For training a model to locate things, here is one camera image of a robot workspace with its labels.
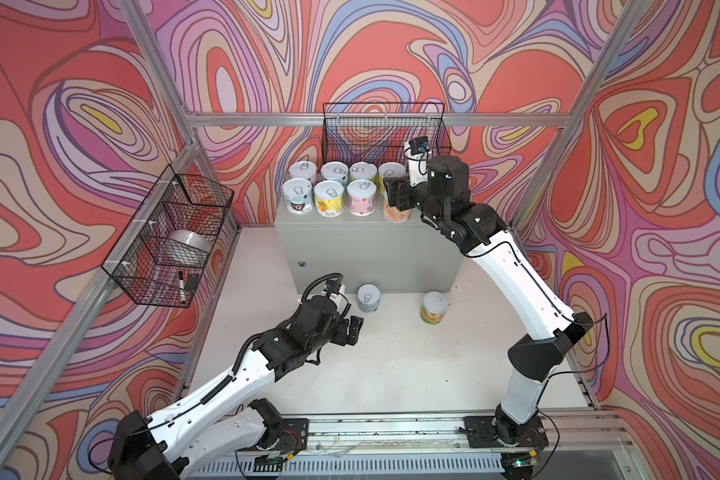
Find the pink label can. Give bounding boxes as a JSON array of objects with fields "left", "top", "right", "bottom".
[
  {"left": 347, "top": 179, "right": 377, "bottom": 217},
  {"left": 288, "top": 161, "right": 318, "bottom": 185}
]

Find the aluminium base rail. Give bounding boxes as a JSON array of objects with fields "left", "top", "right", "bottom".
[{"left": 194, "top": 410, "right": 648, "bottom": 479}]

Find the yellow label can front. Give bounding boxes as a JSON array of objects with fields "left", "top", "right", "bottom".
[{"left": 313, "top": 180, "right": 345, "bottom": 218}]

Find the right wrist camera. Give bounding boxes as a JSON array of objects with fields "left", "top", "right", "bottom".
[{"left": 404, "top": 136, "right": 430, "bottom": 187}]

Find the orange label can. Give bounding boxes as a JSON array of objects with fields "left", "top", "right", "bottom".
[{"left": 383, "top": 196, "right": 412, "bottom": 224}]

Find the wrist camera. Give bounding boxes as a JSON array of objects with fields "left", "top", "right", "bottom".
[
  {"left": 322, "top": 278, "right": 343, "bottom": 298},
  {"left": 404, "top": 136, "right": 430, "bottom": 187}
]

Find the black wire basket back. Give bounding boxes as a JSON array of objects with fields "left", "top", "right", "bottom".
[{"left": 321, "top": 100, "right": 451, "bottom": 166}]

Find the black wire basket left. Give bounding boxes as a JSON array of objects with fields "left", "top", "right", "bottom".
[{"left": 101, "top": 166, "right": 234, "bottom": 308}]

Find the blue label can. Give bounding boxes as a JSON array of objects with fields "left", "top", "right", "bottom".
[{"left": 357, "top": 284, "right": 381, "bottom": 313}]

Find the silver tape roll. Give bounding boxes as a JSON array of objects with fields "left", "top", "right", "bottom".
[{"left": 168, "top": 229, "right": 212, "bottom": 253}]

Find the black wire basket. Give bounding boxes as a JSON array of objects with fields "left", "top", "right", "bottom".
[
  {"left": 321, "top": 100, "right": 451, "bottom": 166},
  {"left": 101, "top": 166, "right": 234, "bottom": 308}
]

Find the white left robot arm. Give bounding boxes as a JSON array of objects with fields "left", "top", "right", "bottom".
[{"left": 107, "top": 294, "right": 364, "bottom": 479}]

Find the yellow green label can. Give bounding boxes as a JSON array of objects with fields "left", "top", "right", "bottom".
[{"left": 420, "top": 291, "right": 449, "bottom": 325}]

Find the brown label can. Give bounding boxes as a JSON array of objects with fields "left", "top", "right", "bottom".
[
  {"left": 282, "top": 178, "right": 314, "bottom": 216},
  {"left": 320, "top": 161, "right": 350, "bottom": 187}
]

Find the grey metal cabinet box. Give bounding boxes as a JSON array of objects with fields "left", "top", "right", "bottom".
[{"left": 275, "top": 194, "right": 463, "bottom": 293}]

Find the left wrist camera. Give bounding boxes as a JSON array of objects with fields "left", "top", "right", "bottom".
[{"left": 322, "top": 278, "right": 343, "bottom": 298}]

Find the black marker pen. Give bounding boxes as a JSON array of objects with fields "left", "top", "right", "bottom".
[{"left": 178, "top": 271, "right": 187, "bottom": 305}]

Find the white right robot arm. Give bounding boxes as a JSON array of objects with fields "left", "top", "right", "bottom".
[{"left": 383, "top": 156, "right": 594, "bottom": 446}]

